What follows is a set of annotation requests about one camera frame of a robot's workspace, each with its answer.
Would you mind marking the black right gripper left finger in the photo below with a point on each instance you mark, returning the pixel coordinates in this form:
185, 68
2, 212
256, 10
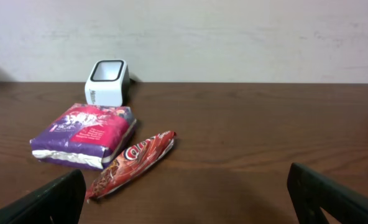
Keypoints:
59, 201

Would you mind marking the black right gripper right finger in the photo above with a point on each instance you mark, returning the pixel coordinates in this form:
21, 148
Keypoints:
313, 193

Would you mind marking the red chocolate bar wrapper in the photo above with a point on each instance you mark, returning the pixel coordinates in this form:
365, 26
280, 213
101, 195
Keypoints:
131, 163

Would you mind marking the purple pink tissue pack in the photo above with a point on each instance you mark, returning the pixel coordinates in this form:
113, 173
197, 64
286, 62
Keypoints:
85, 136

